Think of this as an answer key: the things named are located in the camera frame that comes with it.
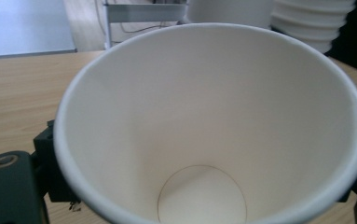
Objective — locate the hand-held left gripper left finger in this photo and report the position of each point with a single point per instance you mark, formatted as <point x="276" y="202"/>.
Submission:
<point x="47" y="161"/>

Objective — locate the white metal desk frame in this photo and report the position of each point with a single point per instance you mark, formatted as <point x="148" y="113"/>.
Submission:
<point x="142" y="12"/>

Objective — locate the tall stack of white cups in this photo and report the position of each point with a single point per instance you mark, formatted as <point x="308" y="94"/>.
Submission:
<point x="313" y="21"/>

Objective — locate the short stack of white cups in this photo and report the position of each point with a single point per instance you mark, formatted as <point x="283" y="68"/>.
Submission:
<point x="229" y="12"/>

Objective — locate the white paper cup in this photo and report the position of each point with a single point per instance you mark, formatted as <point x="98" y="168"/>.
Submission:
<point x="210" y="118"/>

